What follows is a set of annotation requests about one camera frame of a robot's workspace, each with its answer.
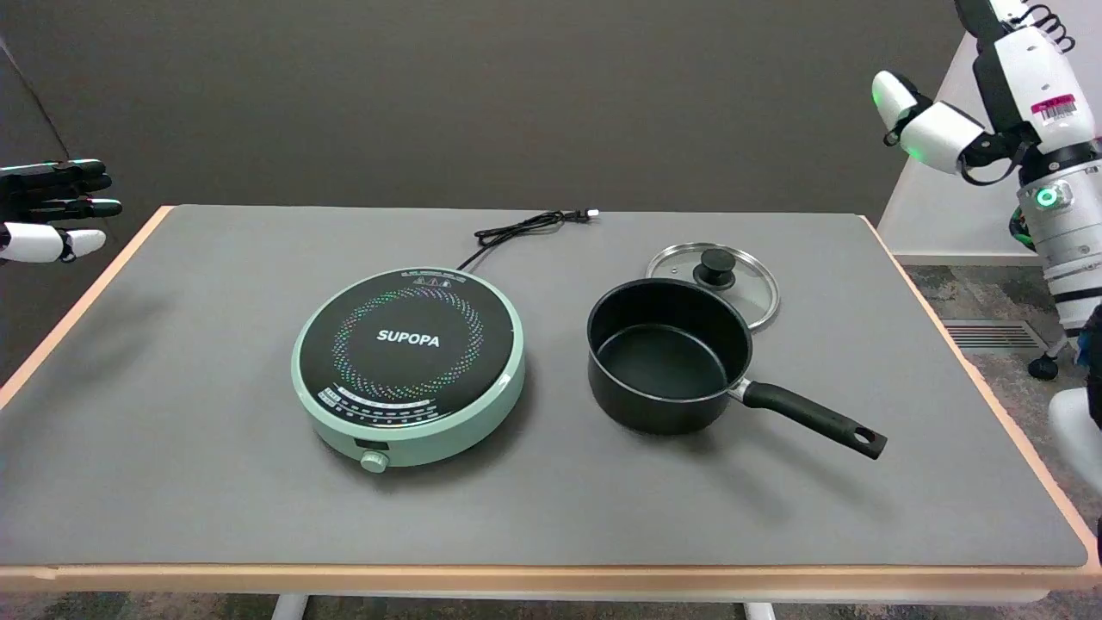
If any floor air vent grille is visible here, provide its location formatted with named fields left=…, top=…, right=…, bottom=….
left=943, top=320, right=1047, bottom=352

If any green round induction cooker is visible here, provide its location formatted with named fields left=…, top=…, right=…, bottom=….
left=291, top=267, right=527, bottom=474

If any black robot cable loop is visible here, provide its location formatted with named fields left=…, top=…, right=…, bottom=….
left=1016, top=3, right=1077, bottom=54

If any black saucepan with handle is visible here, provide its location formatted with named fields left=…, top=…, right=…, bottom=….
left=587, top=278, right=888, bottom=460

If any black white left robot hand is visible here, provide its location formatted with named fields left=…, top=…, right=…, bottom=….
left=0, top=159, right=123, bottom=265

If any black power cord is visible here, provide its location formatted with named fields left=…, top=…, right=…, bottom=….
left=456, top=209, right=600, bottom=272

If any grey table mat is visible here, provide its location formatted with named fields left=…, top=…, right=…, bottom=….
left=0, top=205, right=1090, bottom=569

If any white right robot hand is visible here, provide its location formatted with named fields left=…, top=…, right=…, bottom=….
left=872, top=0, right=1101, bottom=186

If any glass lid with black knob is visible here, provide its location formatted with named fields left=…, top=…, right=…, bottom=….
left=646, top=243, right=781, bottom=332

